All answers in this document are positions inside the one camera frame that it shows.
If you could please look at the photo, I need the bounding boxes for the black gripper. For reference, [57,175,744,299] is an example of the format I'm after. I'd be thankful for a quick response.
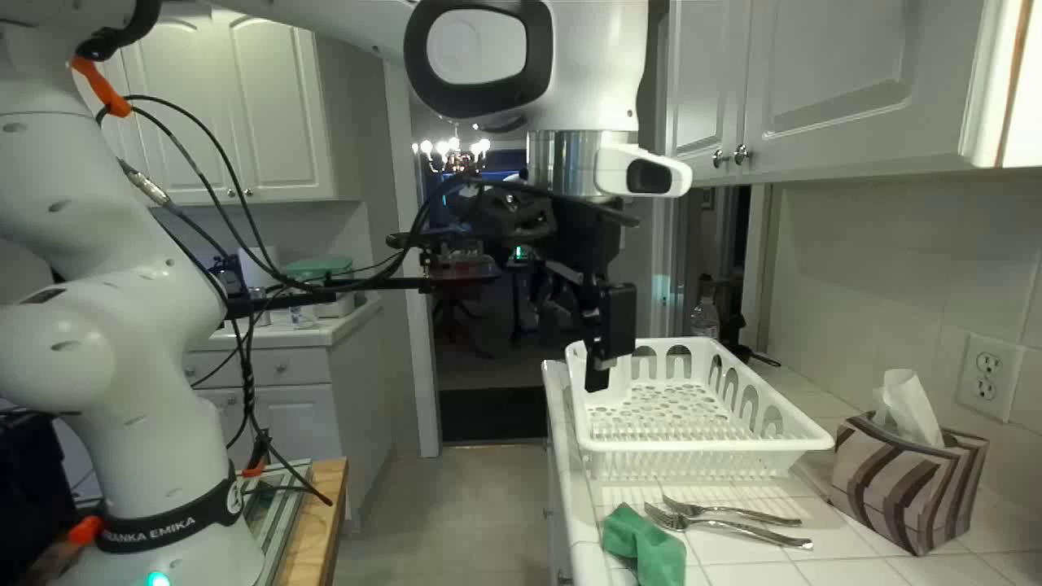
[529,196,646,393]

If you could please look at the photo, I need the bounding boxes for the white plastic dish rack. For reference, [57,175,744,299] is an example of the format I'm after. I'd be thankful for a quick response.
[563,337,838,490]

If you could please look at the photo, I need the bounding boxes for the clear plastic water bottle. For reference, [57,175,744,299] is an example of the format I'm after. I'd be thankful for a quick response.
[689,273,724,338]

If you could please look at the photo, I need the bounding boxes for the green cloth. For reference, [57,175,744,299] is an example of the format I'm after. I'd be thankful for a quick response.
[600,501,689,586]

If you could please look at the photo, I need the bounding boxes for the small silver fork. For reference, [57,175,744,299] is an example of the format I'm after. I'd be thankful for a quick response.
[660,491,804,531]

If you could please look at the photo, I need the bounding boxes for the large silver fork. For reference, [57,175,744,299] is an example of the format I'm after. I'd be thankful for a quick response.
[641,501,817,551]

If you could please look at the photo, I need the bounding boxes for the lit chandelier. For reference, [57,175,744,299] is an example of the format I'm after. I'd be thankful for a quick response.
[407,134,495,178]

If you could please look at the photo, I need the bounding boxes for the white base cabinet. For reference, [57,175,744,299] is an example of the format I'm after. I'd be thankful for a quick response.
[174,295,396,524]

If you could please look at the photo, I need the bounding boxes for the green box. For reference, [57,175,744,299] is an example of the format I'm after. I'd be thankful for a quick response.
[283,256,359,287]

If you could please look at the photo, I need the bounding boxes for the wooden table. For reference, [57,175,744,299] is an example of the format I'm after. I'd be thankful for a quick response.
[268,454,350,586]

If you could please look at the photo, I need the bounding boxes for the white panel door cabinet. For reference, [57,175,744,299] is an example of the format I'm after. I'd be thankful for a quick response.
[102,6,341,208]

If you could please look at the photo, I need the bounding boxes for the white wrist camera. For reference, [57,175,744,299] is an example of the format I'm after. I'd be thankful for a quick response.
[592,139,697,201]

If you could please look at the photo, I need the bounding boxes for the black camera mount rod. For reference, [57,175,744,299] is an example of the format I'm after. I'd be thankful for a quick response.
[221,263,509,323]

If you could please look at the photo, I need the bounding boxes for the white upper wall cabinets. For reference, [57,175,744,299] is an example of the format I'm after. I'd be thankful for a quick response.
[654,0,1042,188]

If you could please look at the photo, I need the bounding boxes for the thick black cable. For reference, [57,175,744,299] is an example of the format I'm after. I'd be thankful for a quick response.
[94,93,338,516]

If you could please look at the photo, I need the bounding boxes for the metal base plate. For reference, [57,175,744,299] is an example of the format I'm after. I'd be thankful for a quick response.
[238,460,318,584]

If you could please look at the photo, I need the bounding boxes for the white wall outlet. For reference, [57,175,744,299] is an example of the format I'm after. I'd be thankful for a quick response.
[956,333,1026,423]

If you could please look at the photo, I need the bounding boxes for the orange strap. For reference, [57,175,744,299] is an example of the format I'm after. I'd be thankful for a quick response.
[68,54,134,120]

